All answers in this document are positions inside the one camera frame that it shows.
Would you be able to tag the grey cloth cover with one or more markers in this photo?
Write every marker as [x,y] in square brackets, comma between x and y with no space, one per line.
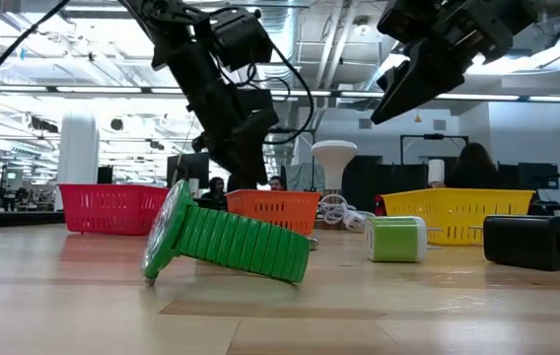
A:
[302,176]

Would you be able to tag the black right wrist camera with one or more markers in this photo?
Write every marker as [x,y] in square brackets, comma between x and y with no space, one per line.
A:
[405,20]

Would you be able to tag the black charger cube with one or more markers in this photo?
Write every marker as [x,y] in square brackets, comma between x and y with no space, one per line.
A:
[526,242]

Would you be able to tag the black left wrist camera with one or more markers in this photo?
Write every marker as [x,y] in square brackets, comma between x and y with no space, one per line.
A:
[240,39]

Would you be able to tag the white cylinder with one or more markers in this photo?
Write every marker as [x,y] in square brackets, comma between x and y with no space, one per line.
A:
[436,171]

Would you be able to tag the orange plastic basket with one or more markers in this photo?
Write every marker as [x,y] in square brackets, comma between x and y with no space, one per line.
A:
[272,212]

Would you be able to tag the green band wristwatch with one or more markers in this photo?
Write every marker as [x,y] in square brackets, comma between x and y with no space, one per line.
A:
[230,241]

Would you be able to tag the green white charger cube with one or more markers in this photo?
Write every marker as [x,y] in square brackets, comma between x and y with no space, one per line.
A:
[398,239]

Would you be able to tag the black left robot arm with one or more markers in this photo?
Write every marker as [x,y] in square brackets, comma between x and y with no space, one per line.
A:
[171,34]

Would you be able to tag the yellow plastic basket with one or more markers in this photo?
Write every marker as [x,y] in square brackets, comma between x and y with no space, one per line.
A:
[457,212]

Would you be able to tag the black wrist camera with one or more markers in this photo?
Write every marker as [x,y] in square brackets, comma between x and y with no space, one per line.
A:
[405,20]
[240,39]

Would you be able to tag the black background monitor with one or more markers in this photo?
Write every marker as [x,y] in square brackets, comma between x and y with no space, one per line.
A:
[538,176]

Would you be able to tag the black background stand frame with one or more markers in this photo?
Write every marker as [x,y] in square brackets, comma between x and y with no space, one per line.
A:
[433,136]

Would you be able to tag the person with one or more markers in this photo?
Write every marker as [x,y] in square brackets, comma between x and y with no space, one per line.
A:
[472,165]
[216,190]
[276,183]

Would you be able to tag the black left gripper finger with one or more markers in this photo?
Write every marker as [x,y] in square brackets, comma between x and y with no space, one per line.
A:
[255,165]
[231,172]

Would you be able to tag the small red background object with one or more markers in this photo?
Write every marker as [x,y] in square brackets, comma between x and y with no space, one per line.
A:
[378,204]

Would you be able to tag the white building column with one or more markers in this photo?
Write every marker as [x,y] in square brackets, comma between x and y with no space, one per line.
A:
[78,148]

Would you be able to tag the black computer monitor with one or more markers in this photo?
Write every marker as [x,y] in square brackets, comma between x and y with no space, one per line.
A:
[188,170]

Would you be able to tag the small black speaker box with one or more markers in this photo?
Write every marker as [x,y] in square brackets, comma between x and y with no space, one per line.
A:
[105,175]

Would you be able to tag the red plastic basket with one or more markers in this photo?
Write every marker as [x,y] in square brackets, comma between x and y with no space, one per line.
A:
[112,209]

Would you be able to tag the white bulb lamp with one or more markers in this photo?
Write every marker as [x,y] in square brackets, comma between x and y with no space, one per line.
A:
[334,158]

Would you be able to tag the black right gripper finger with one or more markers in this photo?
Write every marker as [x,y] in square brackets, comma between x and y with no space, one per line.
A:
[393,75]
[423,84]

